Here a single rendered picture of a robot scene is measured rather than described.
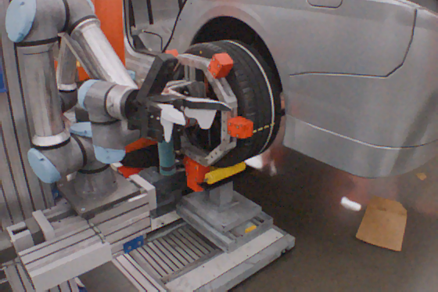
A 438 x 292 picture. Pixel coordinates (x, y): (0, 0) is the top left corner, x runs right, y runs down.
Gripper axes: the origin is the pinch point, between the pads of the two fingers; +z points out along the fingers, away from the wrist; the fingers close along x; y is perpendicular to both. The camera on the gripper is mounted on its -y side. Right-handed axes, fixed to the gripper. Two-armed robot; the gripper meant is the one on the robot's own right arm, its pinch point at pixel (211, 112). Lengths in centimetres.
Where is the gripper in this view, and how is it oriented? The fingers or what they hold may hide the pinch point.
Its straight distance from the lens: 65.0
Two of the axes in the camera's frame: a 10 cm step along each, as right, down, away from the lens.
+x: -5.4, 1.9, -8.2
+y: -0.8, 9.6, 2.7
